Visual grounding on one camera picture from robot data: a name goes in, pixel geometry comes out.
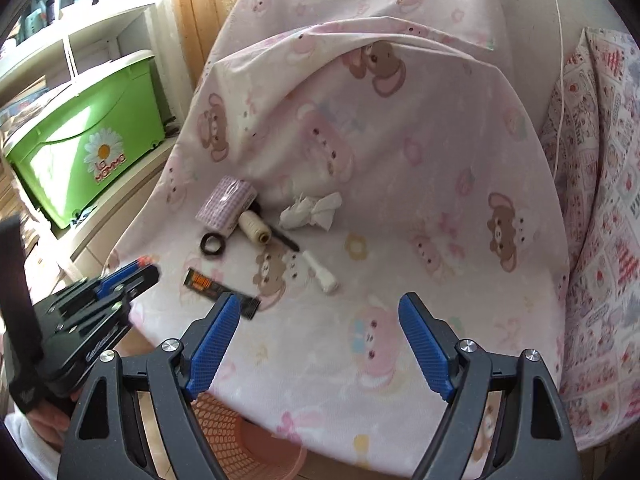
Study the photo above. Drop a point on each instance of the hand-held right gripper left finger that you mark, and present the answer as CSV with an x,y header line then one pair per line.
x,y
212,345

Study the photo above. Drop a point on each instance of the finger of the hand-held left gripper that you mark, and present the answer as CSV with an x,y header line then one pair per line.
x,y
125,276
120,305

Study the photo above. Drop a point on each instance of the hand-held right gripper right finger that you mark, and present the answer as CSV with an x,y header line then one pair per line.
x,y
425,345

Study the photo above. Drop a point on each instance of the pink plastic basket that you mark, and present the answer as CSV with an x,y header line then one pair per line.
x,y
250,445

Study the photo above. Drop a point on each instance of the purple checked tissue packet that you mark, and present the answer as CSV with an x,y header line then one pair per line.
x,y
225,205

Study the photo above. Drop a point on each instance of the small white bottle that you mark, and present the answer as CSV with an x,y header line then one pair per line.
x,y
322,275

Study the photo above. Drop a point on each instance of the cream thread spool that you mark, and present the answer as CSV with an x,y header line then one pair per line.
x,y
254,227

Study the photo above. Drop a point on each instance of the person's left forearm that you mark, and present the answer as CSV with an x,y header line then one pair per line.
x,y
20,445

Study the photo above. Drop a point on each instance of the person's left hand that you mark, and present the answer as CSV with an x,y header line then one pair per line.
x,y
47,422

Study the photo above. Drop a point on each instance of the black sachet with orange label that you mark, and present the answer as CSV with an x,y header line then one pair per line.
x,y
202,282

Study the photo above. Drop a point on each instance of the black plastic spoon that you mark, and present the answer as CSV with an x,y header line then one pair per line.
x,y
286,240

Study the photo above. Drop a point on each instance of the green storage box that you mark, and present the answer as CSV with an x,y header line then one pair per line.
x,y
85,125

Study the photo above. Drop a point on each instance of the pink bear printed blanket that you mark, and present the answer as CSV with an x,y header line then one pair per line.
x,y
400,160

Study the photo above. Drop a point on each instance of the white shelf unit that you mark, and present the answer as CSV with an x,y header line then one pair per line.
x,y
115,25

